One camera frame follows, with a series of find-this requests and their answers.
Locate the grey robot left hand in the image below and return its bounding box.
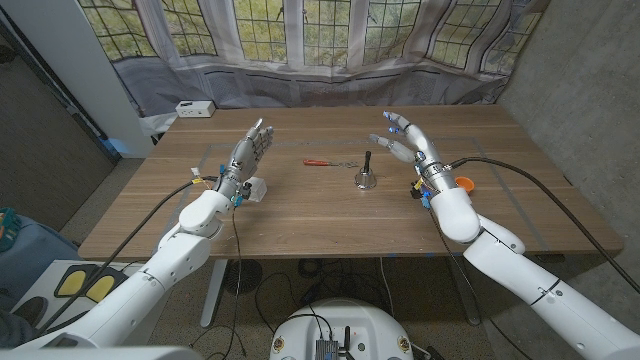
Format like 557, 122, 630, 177
214, 117, 275, 200

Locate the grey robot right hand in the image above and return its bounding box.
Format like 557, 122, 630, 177
368, 110, 459, 195

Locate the silver handbell black handle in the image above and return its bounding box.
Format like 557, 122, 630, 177
354, 150, 378, 191

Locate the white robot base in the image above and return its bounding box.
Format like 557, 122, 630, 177
268, 298, 415, 360

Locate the white cube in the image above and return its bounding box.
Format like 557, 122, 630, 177
244, 176, 268, 204

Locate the white power box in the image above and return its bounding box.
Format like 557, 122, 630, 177
174, 100, 217, 119

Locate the grey tape outline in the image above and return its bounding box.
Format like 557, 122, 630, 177
149, 135, 549, 259

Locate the printed window backdrop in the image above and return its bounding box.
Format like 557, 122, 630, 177
77, 0, 551, 119

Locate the black round floor fan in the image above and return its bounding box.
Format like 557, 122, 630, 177
223, 258, 264, 295

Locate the white table leg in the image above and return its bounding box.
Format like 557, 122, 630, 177
199, 258, 229, 329

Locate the grey table leg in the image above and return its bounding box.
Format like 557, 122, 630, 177
447, 257, 482, 326

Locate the black yellow foot pedal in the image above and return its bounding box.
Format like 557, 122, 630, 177
53, 264, 96, 299
84, 269, 129, 304

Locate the grey electronics box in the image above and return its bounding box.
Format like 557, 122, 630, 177
313, 338, 341, 360

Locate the white floor board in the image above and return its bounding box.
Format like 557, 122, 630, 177
12, 258, 146, 321

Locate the blue grey cushion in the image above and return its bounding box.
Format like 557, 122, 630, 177
0, 214, 81, 301

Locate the white robot chest edge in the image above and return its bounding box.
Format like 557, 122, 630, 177
0, 345, 204, 360

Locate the teal fabric item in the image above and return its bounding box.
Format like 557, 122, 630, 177
0, 207, 22, 253

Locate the dark shoe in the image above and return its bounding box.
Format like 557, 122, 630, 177
12, 295, 49, 326

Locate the person's dark trouser leg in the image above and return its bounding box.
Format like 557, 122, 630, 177
0, 308, 37, 349

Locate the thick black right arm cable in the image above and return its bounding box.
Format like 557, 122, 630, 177
448, 156, 640, 295

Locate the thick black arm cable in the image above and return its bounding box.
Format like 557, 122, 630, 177
35, 175, 221, 335
448, 156, 640, 295

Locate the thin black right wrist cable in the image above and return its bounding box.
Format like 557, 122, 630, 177
425, 207, 532, 360

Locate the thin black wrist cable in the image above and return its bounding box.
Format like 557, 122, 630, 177
425, 207, 532, 360
189, 202, 247, 360

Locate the thin black left wrist cable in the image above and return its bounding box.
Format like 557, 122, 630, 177
189, 202, 247, 360

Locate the thin white floor cable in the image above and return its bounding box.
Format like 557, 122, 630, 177
378, 257, 396, 319

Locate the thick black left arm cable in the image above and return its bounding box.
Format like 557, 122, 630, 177
35, 175, 221, 335

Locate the black floor cable loop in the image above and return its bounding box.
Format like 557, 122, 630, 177
253, 272, 301, 335

